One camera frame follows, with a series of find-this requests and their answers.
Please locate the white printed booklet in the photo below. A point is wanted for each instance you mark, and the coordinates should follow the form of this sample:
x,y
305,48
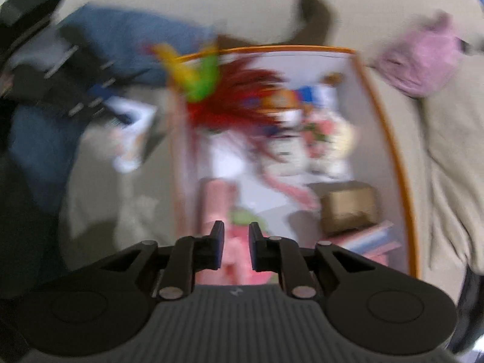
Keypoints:
x,y
134,136

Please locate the pink snap wallet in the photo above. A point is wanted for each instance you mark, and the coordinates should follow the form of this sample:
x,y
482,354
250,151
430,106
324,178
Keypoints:
x,y
363,242

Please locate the brown sock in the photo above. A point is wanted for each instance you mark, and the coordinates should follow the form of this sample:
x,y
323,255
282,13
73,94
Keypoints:
x,y
314,15

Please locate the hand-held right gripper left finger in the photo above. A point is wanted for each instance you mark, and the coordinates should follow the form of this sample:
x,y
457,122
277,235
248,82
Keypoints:
x,y
216,247

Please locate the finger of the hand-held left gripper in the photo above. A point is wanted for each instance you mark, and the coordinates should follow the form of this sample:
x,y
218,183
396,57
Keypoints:
x,y
79,66
98,106

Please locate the red green feather toy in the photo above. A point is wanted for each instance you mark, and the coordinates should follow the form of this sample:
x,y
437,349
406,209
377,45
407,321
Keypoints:
x,y
230,90

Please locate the beige pillow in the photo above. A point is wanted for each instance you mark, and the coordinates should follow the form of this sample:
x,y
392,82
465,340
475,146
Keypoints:
x,y
453,181

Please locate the small brown cardboard box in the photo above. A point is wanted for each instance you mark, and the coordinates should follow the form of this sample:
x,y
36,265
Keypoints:
x,y
349,206

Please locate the pink cloth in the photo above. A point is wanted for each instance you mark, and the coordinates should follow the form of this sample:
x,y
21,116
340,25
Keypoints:
x,y
419,60

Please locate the orange cardboard box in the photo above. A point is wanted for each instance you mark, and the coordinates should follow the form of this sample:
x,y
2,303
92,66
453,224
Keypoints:
x,y
382,132

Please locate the person's left leg in jeans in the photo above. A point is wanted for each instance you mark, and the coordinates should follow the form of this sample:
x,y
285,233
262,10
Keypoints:
x,y
124,41

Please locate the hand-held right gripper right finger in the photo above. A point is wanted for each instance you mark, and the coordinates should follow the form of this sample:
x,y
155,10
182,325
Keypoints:
x,y
256,247

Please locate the blue white packet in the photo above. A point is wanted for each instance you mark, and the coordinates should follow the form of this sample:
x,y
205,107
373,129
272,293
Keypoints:
x,y
302,96

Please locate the pink selfie stick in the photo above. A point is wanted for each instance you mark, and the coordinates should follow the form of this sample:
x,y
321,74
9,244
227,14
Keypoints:
x,y
223,200

